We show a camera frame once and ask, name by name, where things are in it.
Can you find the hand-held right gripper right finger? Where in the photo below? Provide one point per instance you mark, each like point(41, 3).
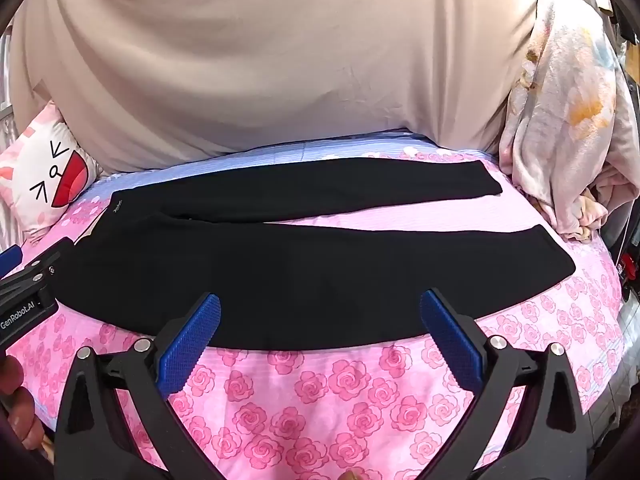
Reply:
point(447, 345)

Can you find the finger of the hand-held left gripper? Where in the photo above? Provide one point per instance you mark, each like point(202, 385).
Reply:
point(10, 258)
point(42, 267)

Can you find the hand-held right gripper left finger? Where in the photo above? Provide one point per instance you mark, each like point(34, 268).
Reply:
point(187, 347)

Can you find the black pants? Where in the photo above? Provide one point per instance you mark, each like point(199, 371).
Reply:
point(275, 270)

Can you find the person's left hand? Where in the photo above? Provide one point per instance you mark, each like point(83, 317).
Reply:
point(17, 400)

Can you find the cartoon face pillow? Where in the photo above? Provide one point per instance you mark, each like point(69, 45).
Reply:
point(45, 180)

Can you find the pink rose bedsheet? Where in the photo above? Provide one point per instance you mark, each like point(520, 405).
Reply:
point(350, 410)

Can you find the pale floral fleece blanket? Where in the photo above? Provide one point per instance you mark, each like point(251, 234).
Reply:
point(565, 125)

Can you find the beige duvet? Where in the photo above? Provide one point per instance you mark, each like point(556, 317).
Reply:
point(280, 60)

